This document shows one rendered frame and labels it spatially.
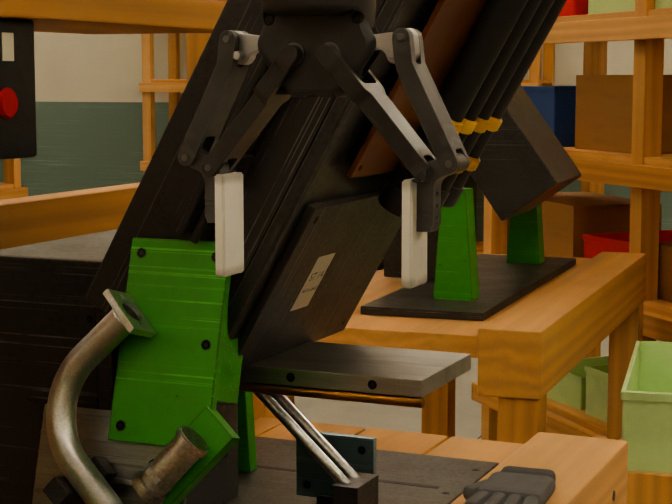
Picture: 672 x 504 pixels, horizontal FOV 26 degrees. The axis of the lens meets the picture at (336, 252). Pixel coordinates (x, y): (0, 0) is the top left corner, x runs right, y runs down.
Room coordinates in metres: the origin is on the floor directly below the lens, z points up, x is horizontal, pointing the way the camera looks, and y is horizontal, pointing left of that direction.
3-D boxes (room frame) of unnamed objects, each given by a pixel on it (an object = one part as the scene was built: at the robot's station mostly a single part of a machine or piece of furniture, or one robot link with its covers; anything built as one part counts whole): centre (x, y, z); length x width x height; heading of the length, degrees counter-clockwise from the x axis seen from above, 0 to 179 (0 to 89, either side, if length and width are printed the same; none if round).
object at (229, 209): (1.00, 0.07, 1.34); 0.03 x 0.01 x 0.07; 156
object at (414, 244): (0.94, -0.05, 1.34); 0.03 x 0.01 x 0.07; 156
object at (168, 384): (1.49, 0.16, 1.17); 0.13 x 0.12 x 0.20; 156
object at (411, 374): (1.61, 0.06, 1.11); 0.39 x 0.16 x 0.03; 66
